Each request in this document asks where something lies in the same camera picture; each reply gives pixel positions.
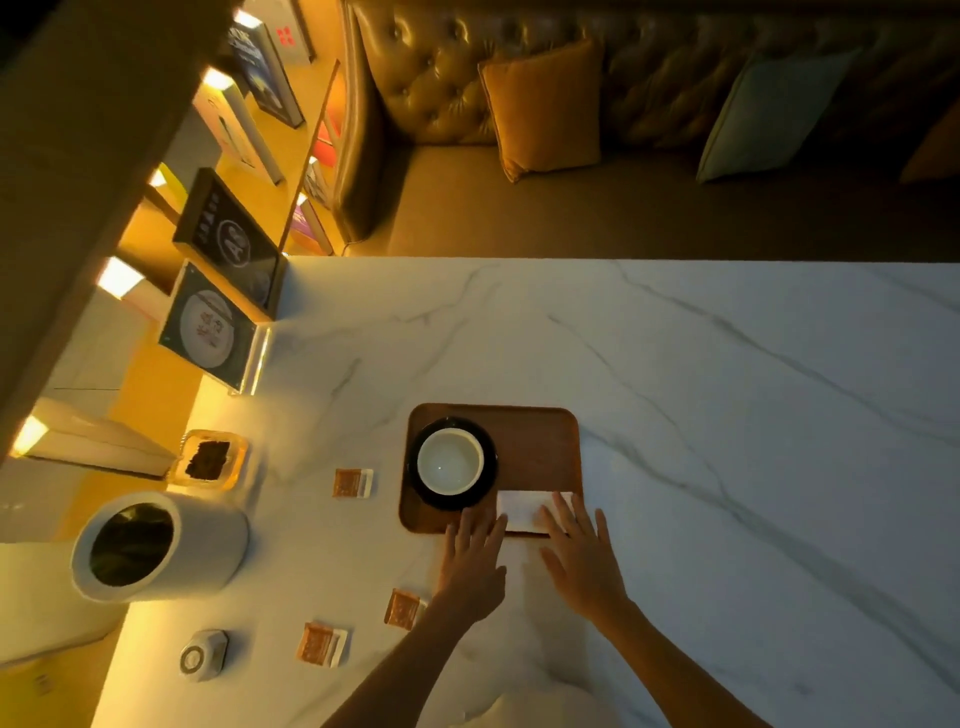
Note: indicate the person's left thumb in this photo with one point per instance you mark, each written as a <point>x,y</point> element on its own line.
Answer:
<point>502,575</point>

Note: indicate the person's right hand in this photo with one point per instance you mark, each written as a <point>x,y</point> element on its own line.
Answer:
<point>585,570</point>

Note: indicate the yellow wooden bookshelf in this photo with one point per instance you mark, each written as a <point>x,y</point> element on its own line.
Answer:
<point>150,375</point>

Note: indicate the pink book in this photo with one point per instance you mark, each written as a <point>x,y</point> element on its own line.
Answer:
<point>309,225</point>

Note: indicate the white flat book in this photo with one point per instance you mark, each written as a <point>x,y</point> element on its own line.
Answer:
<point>97,442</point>

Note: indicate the black book with round emblem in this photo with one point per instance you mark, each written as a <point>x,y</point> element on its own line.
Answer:
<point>229,240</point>

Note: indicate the clear acrylic sign stand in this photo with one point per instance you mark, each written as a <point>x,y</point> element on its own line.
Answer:
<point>206,330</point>

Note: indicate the white ceramic cup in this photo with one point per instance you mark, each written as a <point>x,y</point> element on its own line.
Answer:
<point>450,461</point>

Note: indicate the pale green cushion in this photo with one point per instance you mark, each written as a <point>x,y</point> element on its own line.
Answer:
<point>765,112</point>

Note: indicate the person's right little finger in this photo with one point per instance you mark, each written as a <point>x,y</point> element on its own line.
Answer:
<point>603,529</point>

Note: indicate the person's left hand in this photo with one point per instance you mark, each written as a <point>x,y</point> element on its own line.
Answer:
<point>471,577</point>

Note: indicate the person's right forearm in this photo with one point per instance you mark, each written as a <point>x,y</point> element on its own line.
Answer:
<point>675,675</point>

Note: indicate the person's left little finger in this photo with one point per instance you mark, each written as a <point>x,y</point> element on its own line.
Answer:
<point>450,540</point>

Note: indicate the person's left middle finger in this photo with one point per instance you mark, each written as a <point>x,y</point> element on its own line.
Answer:
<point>482,529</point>

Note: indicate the person's right middle finger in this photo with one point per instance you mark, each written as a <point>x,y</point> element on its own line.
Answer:
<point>565,514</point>

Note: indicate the brown tufted leather sofa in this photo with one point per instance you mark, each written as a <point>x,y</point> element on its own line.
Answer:
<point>637,202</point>

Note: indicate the person's right thumb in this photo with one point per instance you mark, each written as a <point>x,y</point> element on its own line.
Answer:
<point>551,562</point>

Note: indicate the dark blue upright book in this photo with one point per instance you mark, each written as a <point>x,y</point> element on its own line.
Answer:
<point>262,67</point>

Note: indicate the small white call button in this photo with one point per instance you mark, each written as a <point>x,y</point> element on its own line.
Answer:
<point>201,656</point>

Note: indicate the orange square cushion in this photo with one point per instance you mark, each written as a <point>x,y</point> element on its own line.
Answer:
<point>544,109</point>

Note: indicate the glass dish with brown contents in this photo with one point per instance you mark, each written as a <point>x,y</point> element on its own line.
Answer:
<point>208,460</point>

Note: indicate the person's left forearm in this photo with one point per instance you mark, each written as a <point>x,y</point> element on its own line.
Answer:
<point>409,675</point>

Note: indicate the brown wooden tray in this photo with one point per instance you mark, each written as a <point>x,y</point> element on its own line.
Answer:
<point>536,450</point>

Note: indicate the white book with red squares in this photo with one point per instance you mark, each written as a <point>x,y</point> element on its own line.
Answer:
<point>285,30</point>

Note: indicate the person's white clothing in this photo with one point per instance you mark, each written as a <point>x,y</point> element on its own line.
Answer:
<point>540,709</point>

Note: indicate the white cylindrical bin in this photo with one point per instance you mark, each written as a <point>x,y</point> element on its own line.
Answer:
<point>195,547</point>

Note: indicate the black round saucer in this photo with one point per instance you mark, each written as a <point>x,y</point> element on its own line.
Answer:
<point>489,480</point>

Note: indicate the yellow book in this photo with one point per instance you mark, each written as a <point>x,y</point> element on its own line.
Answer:
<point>171,191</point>

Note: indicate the white upright book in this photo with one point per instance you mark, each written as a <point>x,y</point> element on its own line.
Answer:
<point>236,127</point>

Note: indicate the white folded napkin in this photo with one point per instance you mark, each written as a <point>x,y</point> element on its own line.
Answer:
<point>521,510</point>

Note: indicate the orange tea bag packet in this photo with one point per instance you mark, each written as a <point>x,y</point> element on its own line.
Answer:
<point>403,609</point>
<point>350,483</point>
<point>321,645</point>

